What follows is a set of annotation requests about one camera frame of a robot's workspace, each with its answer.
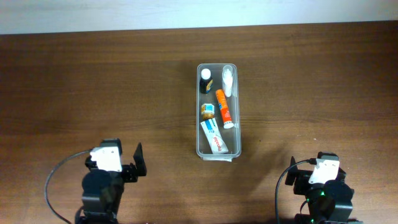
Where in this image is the white Panadol box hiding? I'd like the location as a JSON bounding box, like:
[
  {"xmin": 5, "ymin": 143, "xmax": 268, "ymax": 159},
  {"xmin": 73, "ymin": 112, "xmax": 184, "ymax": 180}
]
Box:
[{"xmin": 200, "ymin": 118, "xmax": 228, "ymax": 154}]

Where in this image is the orange tube white cap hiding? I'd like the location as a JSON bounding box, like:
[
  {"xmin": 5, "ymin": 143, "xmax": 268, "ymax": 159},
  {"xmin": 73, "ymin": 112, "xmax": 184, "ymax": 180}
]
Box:
[{"xmin": 216, "ymin": 89, "xmax": 234, "ymax": 129}]

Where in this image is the dark bottle white cap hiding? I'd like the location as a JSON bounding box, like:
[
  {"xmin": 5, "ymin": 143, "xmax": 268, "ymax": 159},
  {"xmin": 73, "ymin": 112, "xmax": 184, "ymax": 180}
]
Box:
[{"xmin": 200, "ymin": 68, "xmax": 213, "ymax": 94}]

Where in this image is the white calamine lotion bottle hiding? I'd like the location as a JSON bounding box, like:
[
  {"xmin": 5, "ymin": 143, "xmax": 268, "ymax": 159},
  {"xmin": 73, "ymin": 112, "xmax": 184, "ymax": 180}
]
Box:
[{"xmin": 222, "ymin": 65, "xmax": 233, "ymax": 97}]

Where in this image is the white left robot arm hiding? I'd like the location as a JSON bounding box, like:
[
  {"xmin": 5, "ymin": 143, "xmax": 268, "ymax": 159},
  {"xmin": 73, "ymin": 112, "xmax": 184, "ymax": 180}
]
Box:
[{"xmin": 75, "ymin": 139, "xmax": 147, "ymax": 223}]

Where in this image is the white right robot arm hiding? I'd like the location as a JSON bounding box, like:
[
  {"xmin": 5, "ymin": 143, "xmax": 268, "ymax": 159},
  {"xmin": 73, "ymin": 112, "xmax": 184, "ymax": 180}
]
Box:
[{"xmin": 281, "ymin": 152, "xmax": 363, "ymax": 224}]

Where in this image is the clear plastic container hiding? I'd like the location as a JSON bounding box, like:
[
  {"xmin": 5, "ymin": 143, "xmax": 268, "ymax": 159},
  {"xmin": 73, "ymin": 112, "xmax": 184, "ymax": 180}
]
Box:
[{"xmin": 196, "ymin": 63, "xmax": 241, "ymax": 162}]

